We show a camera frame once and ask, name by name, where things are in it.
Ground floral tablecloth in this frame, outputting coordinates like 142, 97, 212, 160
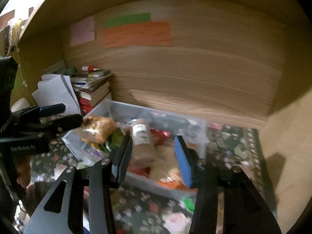
12, 123, 278, 234

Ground grey paper folder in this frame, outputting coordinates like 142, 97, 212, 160
43, 60, 67, 75

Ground dark beaded headband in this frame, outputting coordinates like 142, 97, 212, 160
0, 26, 12, 54

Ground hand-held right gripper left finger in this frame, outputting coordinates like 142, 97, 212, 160
23, 135, 133, 234

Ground stack of books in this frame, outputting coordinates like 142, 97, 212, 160
71, 69, 114, 115

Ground white folded papers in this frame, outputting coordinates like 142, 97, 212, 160
32, 74, 81, 115

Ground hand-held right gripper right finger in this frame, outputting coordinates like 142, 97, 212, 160
174, 135, 282, 234

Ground brown bun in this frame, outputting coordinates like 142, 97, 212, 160
82, 116, 116, 144

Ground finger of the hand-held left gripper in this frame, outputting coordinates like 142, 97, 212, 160
15, 114, 83, 137
11, 103, 66, 125

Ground pale rice cracker block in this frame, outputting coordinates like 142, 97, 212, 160
149, 145, 182, 179

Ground green sticky note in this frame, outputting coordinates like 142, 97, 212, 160
104, 13, 152, 28

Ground hanging bead string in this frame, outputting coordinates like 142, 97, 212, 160
16, 49, 28, 87

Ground round crackers pack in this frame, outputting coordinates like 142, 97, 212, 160
156, 168, 193, 190

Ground orange sticky note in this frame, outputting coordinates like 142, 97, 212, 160
102, 21, 172, 49

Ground green snack packet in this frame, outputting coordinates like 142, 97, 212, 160
107, 127, 125, 149

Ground pink sticky note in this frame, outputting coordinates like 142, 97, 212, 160
70, 16, 96, 46

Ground green plastic wrapper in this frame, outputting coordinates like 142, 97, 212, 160
183, 197, 195, 211

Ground red snack packet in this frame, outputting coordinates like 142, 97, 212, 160
150, 129, 171, 145

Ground yellow headband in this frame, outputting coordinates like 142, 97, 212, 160
10, 19, 23, 51

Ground wooden desk hutch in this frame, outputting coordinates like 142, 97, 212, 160
0, 0, 312, 234

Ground clear plastic storage container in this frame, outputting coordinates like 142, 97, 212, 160
62, 99, 207, 199

